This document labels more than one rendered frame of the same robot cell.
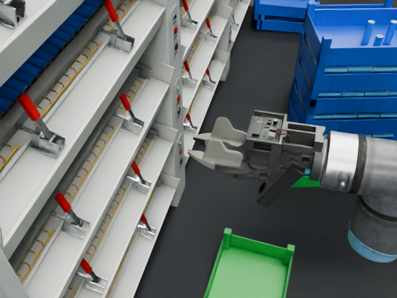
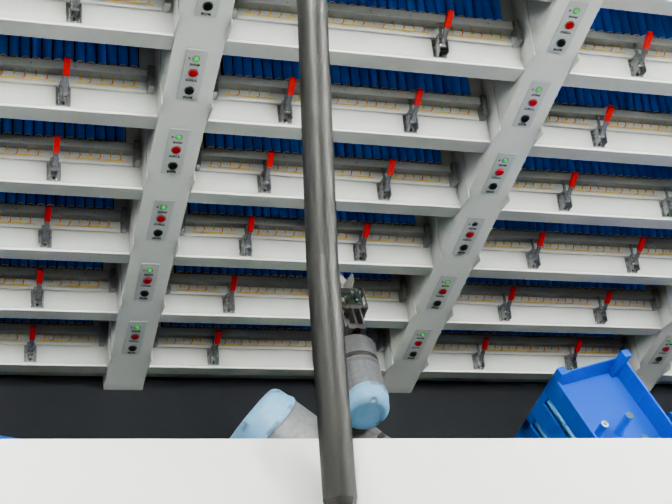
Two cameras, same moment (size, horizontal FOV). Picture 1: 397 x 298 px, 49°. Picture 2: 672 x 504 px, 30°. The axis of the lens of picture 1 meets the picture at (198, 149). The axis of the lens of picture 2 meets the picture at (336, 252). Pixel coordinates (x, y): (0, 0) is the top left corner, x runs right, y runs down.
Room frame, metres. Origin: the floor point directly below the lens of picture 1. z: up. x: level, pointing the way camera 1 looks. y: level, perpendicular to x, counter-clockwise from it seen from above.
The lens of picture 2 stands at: (-0.66, -1.41, 2.48)
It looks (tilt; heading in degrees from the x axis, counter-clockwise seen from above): 44 degrees down; 50
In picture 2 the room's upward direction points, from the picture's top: 20 degrees clockwise
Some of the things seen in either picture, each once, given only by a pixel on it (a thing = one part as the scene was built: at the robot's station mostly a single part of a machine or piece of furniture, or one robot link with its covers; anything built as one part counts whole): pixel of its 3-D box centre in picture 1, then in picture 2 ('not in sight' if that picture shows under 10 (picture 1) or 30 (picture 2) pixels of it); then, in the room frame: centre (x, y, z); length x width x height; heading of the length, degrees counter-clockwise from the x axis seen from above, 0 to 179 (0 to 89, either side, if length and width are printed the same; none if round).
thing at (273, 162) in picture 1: (282, 149); (346, 321); (0.49, -0.13, 0.63); 0.12 x 0.08 x 0.09; 75
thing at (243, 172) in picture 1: (242, 165); not in sight; (0.48, -0.07, 0.61); 0.09 x 0.05 x 0.02; 82
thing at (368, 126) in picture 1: (347, 101); not in sight; (1.04, -0.45, 0.28); 0.30 x 0.20 x 0.08; 92
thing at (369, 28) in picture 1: (368, 32); (623, 424); (1.04, -0.45, 0.52); 0.02 x 0.02 x 0.06
